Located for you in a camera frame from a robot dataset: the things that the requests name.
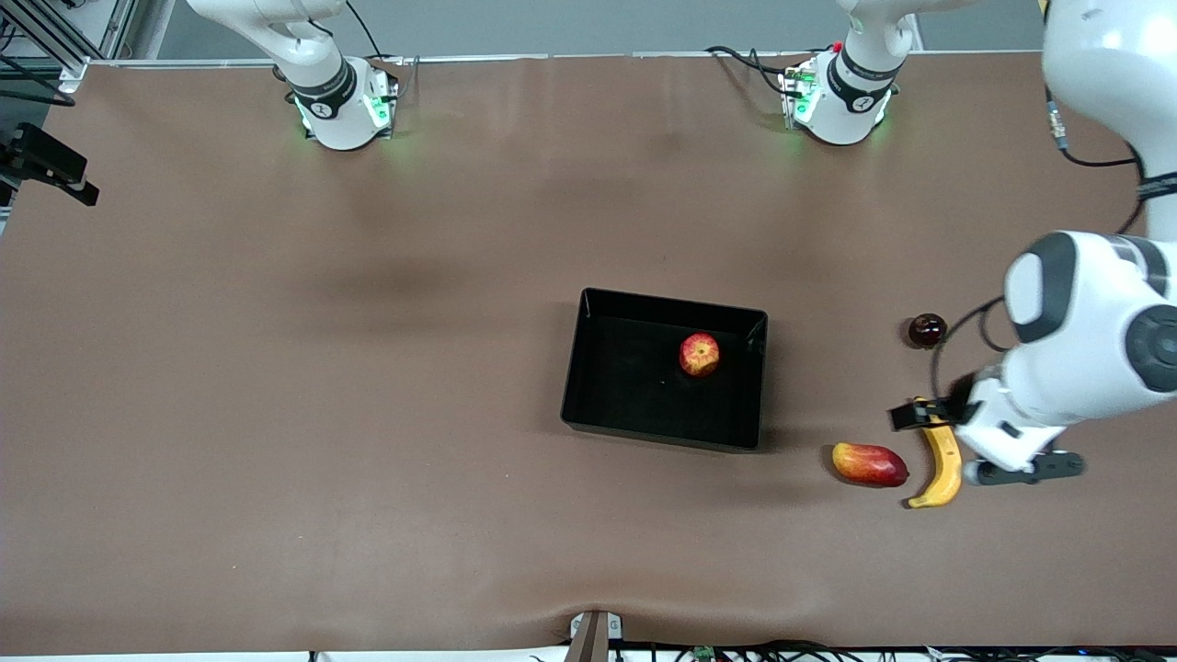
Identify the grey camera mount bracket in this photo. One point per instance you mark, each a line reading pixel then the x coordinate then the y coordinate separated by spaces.
pixel 595 634

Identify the black plastic box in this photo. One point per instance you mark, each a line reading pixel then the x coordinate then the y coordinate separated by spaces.
pixel 644 395

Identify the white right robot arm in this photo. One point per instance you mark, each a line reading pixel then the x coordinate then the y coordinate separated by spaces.
pixel 336 97

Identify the dark purple plum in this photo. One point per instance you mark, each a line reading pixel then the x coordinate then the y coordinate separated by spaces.
pixel 927 330

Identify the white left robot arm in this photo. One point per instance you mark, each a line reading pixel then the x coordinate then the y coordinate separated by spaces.
pixel 1090 322

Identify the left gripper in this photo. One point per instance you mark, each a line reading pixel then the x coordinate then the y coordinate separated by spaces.
pixel 956 397

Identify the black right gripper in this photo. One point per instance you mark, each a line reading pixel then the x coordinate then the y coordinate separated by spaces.
pixel 37 154

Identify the aluminium frame profile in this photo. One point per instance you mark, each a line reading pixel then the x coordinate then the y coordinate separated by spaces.
pixel 55 37

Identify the brown table mat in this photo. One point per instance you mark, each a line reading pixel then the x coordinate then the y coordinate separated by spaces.
pixel 368 460

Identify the red yellow mango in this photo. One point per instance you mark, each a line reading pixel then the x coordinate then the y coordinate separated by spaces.
pixel 869 464

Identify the red yellow apple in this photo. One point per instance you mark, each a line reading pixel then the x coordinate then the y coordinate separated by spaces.
pixel 699 355

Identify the yellow banana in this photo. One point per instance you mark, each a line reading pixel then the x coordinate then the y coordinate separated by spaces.
pixel 945 469

